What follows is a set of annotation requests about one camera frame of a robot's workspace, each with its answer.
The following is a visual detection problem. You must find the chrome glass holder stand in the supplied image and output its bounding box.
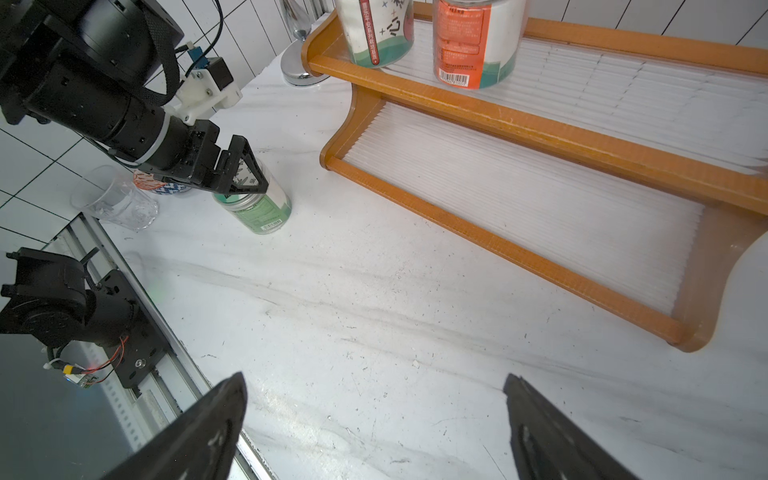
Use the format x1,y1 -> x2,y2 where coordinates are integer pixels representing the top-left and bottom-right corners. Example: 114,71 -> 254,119
280,0 -> 328,87

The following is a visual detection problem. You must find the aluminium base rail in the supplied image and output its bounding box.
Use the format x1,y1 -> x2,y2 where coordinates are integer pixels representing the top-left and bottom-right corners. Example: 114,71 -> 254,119
41,212 -> 277,480

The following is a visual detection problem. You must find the jar with flower lid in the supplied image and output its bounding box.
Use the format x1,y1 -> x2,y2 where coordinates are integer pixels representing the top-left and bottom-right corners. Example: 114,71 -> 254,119
432,0 -> 529,90

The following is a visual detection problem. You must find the orange wooden three-tier shelf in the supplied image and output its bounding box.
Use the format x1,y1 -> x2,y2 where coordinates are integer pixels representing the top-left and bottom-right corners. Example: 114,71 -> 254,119
301,3 -> 767,352

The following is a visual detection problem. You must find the jar with strawberry lid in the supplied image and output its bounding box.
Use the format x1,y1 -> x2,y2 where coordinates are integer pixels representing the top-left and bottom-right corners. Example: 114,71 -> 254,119
335,0 -> 414,68

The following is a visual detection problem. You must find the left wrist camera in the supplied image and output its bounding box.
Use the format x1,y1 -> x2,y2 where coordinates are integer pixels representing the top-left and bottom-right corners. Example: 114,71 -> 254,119
164,42 -> 242,126

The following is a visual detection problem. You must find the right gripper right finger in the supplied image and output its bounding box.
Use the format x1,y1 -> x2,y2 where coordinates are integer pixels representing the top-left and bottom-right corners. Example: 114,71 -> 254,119
503,374 -> 636,479

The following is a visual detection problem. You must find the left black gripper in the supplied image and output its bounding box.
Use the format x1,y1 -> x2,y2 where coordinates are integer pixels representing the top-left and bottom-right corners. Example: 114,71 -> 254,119
138,116 -> 269,195

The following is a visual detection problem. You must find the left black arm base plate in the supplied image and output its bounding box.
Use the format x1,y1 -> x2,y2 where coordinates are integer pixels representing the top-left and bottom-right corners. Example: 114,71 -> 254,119
1,247 -> 165,388

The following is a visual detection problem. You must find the clear drinking glass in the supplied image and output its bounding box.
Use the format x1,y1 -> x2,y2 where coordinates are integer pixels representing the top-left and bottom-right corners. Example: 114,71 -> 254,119
69,165 -> 159,232

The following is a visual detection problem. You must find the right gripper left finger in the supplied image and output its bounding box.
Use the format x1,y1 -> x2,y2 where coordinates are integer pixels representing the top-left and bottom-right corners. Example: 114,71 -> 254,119
105,372 -> 248,480

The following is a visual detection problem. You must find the jar with green tree lid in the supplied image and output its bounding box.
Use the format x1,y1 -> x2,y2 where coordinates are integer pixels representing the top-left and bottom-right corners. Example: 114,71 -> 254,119
213,159 -> 292,235

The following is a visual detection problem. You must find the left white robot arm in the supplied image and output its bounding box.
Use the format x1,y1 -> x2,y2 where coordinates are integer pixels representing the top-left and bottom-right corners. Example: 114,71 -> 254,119
1,1 -> 269,196

